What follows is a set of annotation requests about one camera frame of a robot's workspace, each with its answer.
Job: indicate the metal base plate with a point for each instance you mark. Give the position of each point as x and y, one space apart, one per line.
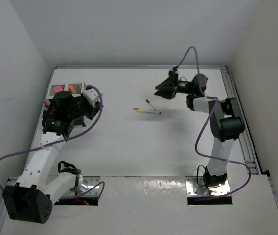
195 188
87 184

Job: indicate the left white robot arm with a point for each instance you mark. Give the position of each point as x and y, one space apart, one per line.
31 197

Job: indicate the yellow capped white marker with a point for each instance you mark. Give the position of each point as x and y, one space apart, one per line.
152 113

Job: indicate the black slatted organizer bin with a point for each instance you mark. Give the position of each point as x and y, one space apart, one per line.
78 123

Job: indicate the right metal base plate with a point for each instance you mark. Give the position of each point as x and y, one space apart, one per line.
195 188

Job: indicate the orange capped white marker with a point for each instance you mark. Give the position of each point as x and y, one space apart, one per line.
72 88

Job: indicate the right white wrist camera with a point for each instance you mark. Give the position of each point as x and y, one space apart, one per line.
173 71

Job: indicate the red capped white marker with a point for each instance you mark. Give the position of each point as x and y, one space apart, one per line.
154 108

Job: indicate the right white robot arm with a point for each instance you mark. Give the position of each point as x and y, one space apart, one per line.
224 117

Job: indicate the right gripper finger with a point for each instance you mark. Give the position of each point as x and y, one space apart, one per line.
166 93
169 83

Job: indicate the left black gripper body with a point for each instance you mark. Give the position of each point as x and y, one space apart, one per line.
81 108

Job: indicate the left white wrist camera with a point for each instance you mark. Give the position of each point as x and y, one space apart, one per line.
92 96

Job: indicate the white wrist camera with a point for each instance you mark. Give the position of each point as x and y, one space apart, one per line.
173 71
92 96

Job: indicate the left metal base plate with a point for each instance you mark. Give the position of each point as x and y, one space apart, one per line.
87 184

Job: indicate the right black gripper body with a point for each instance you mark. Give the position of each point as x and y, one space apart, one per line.
183 87

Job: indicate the pink eraser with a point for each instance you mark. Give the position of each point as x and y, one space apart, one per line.
58 88

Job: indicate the white slatted organizer bin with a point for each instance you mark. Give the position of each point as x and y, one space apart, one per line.
80 86

